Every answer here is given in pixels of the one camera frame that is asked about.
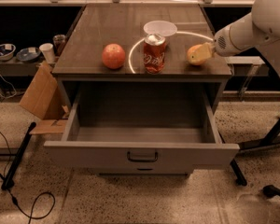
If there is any dark glass jar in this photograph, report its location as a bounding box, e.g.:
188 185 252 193
53 35 67 56

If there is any brown cardboard box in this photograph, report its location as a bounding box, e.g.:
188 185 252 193
20 62 69 134

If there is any black floor cable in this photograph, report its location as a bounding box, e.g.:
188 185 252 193
0 115 56 224

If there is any red cola can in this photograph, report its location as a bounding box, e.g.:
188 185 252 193
143 34 166 74

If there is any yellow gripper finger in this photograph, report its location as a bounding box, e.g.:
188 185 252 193
189 42 215 64

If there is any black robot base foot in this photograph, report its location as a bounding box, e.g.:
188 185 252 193
262 185 280 198

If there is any white bowl with contents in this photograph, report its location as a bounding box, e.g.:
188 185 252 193
0 43 16 62

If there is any red apple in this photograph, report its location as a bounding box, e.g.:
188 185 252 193
102 44 125 69

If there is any black stand leg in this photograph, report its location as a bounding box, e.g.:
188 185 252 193
1 122 36 190
218 131 248 187

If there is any black stand leg left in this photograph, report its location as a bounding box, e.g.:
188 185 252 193
1 122 36 190

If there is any grey drawer cabinet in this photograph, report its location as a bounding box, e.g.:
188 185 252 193
51 3 233 177

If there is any black stand leg right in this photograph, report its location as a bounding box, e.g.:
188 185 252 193
218 131 248 187

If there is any blue bowl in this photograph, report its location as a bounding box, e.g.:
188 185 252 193
16 47 40 63

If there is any open grey top drawer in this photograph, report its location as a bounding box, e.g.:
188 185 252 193
45 81 239 175

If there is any black drawer handle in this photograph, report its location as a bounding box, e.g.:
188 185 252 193
127 152 159 163

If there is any white cable on left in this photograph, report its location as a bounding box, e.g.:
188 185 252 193
0 59 18 100

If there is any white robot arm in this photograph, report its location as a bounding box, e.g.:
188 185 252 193
187 0 280 78

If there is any white paper cup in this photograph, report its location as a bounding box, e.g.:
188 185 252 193
39 43 55 63

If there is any white plastic bowl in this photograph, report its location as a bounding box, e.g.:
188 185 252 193
143 21 177 43

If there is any small orange fruit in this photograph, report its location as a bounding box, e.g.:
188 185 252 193
187 44 207 65

